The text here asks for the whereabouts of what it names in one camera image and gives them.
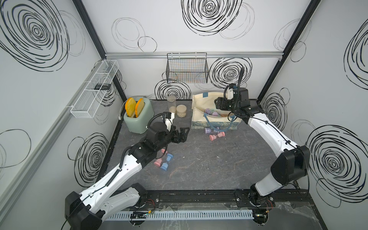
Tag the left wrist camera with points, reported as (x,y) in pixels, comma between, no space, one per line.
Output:
(168,120)

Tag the tall glass jar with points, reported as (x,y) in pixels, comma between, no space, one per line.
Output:
(171,100)

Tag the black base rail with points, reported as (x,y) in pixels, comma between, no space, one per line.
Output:
(240,197)

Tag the white slotted cable duct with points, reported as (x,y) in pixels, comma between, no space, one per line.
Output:
(183,215)

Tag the yellow toast slice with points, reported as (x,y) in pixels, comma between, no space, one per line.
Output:
(130,106)
(139,107)

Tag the right yellow toast slice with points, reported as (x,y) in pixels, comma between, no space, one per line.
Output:
(139,107)

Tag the black item in shelf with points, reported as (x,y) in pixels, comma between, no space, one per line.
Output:
(103,87)

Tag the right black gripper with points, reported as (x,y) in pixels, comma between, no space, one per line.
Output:
(222,101)

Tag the purple hourglass by bag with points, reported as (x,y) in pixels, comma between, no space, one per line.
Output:
(210,131)

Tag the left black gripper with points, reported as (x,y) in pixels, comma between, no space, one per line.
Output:
(182,137)

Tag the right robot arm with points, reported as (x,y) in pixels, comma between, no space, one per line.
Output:
(292,159)

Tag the pink hourglass lower left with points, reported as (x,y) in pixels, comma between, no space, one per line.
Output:
(159,161)

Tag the black wire basket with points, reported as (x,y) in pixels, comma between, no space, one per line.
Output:
(187,68)

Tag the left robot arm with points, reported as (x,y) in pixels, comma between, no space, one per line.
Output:
(90,208)

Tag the pink hourglass near bag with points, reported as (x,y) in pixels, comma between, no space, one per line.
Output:
(213,137)

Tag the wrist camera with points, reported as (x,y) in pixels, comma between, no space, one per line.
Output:
(168,120)
(229,95)

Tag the white wire shelf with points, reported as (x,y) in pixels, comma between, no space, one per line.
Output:
(94,92)

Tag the blue hourglass lower left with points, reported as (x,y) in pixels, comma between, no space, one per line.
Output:
(165,164)

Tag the cream canvas tote bag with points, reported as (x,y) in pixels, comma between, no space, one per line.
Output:
(205,114)

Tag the purple hourglass right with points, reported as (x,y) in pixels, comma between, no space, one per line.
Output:
(212,112)

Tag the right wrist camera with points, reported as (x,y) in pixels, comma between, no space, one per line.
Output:
(229,95)

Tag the left yellow toast slice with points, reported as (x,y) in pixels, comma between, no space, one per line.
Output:
(130,106)

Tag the mint green toaster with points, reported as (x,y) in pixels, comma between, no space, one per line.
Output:
(139,125)

